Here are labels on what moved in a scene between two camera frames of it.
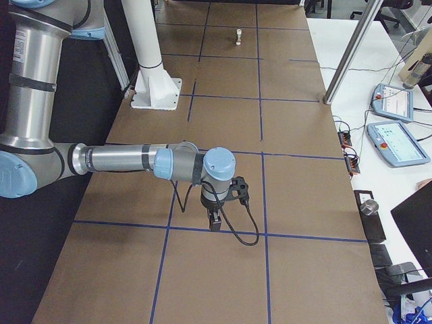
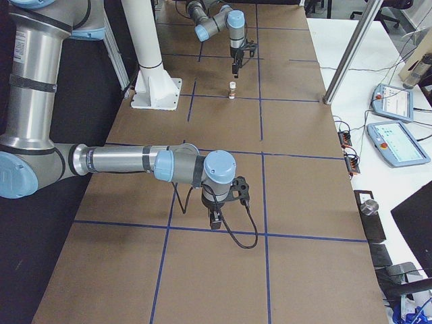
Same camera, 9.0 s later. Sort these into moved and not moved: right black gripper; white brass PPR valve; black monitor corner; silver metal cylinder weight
Moved: white brass PPR valve
Not moved: silver metal cylinder weight; black monitor corner; right black gripper
